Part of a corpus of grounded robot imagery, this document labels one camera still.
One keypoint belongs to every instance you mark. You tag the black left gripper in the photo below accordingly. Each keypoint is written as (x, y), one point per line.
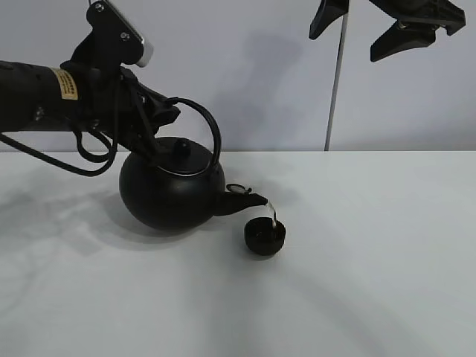
(119, 107)

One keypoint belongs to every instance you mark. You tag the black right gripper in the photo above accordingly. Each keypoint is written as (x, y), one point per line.
(415, 26)

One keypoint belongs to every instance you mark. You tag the black round teapot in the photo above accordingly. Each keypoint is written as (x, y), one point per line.
(183, 185)

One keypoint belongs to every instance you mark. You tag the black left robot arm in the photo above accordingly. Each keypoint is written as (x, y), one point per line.
(78, 98)

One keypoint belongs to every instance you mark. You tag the small black teacup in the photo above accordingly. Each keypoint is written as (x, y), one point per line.
(264, 236)

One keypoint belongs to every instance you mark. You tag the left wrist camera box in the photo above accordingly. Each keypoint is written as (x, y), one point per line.
(117, 41)

